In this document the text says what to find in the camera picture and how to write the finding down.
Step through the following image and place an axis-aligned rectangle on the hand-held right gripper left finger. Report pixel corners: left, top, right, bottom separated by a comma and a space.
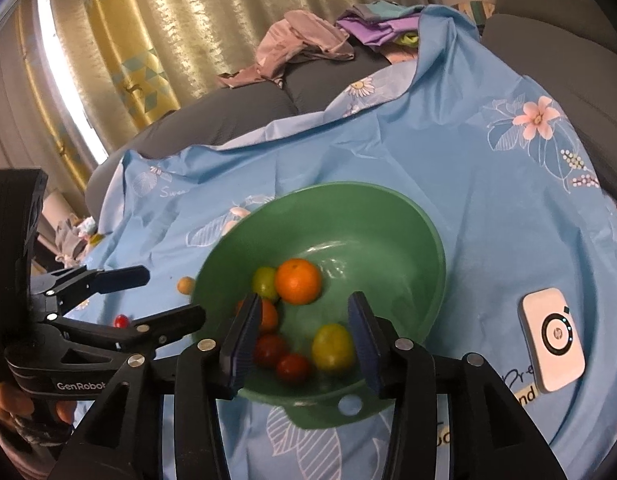
51, 292, 264, 480

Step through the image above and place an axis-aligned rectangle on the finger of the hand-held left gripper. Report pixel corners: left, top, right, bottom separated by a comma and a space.
31, 266, 150, 311
53, 305, 206, 356

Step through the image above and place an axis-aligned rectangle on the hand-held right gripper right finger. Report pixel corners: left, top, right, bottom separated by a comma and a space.
347, 291, 569, 480

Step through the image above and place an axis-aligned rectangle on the orange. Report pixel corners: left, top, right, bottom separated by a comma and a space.
275, 258, 322, 306
236, 297, 279, 333

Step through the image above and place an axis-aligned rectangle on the green plum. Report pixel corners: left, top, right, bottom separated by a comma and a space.
252, 266, 280, 302

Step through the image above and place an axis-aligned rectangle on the green plastic bowl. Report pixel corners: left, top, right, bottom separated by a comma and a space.
191, 181, 447, 431

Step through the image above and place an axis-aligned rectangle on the person's left hand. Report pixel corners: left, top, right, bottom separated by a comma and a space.
0, 382, 76, 426

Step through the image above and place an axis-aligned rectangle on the grey cloth pile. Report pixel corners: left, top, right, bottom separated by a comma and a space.
56, 215, 102, 263

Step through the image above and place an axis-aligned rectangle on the beige yellow patterned curtain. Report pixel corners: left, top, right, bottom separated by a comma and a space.
0, 10, 89, 196
48, 0, 439, 136

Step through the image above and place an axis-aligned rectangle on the white pocket router device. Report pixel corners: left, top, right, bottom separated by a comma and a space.
519, 287, 587, 393

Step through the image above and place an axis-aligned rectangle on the blue floral bed sheet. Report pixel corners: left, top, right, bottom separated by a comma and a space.
63, 4, 617, 480

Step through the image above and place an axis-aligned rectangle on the grey sofa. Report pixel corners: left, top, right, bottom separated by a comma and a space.
86, 0, 617, 211

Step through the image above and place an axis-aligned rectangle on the pink garment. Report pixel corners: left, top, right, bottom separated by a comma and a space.
218, 10, 357, 90

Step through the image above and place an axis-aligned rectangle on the purple garment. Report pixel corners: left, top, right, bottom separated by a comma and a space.
336, 2, 424, 48

